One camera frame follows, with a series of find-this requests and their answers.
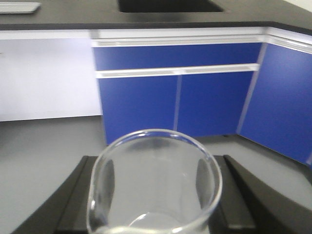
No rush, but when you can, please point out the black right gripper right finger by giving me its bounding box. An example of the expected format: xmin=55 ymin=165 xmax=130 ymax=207
xmin=208 ymin=155 xmax=312 ymax=234

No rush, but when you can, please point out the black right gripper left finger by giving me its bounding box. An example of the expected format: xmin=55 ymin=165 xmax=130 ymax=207
xmin=13 ymin=156 xmax=97 ymax=234

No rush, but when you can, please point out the clear glass beaker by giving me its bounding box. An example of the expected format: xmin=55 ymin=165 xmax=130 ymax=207
xmin=86 ymin=129 xmax=222 ymax=234

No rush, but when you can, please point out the silver metal tray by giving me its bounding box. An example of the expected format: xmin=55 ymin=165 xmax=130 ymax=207
xmin=0 ymin=2 xmax=41 ymax=14

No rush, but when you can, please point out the black bench sink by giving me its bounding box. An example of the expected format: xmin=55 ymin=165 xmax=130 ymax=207
xmin=117 ymin=0 xmax=223 ymax=13

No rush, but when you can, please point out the blue lab cabinet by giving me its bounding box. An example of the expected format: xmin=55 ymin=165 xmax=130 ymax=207
xmin=92 ymin=27 xmax=312 ymax=165

